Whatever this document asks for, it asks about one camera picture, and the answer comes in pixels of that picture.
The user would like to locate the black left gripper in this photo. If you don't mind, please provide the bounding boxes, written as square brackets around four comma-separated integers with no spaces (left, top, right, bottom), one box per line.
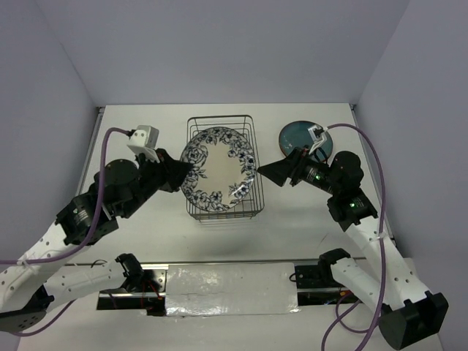
[118,147,193,219]

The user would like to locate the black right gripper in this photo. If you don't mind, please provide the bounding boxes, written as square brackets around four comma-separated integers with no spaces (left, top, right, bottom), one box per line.
[257,144,340,195]

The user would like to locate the red and teal patterned plate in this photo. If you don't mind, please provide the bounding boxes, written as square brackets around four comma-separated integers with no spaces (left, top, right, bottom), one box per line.
[279,140,293,156]

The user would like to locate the dark teal blossom plate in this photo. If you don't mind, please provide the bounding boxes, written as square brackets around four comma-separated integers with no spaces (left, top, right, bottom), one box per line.
[279,121,333,162]

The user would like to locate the blue floral white plate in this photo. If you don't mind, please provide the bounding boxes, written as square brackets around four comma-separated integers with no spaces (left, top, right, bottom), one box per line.
[181,127,257,212]

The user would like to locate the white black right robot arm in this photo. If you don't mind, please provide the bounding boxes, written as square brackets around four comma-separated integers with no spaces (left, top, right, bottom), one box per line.
[258,148,449,350]

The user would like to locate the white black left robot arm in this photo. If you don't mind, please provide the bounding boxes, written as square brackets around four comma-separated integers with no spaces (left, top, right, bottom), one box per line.
[1,148,192,336]

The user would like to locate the silver foil tape panel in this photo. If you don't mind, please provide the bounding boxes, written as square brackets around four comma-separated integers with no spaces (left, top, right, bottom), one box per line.
[165,263,300,317]

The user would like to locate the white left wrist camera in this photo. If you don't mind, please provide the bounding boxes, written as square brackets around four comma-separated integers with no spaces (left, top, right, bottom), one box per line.
[127,125,159,163]

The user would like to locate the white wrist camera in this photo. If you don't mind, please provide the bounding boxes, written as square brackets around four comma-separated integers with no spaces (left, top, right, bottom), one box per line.
[308,124,327,154]
[127,125,159,163]

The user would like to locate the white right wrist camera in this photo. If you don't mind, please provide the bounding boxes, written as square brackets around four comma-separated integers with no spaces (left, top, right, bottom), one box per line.
[308,124,327,154]

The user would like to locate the grey wire dish rack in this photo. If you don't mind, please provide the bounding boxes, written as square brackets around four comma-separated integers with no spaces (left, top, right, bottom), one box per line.
[186,115,265,222]

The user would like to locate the aluminium table edge rail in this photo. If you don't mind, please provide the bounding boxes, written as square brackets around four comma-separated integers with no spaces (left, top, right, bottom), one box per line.
[75,106,105,195]

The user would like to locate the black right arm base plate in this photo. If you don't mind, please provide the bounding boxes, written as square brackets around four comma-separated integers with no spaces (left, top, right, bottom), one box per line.
[294,265,327,290]

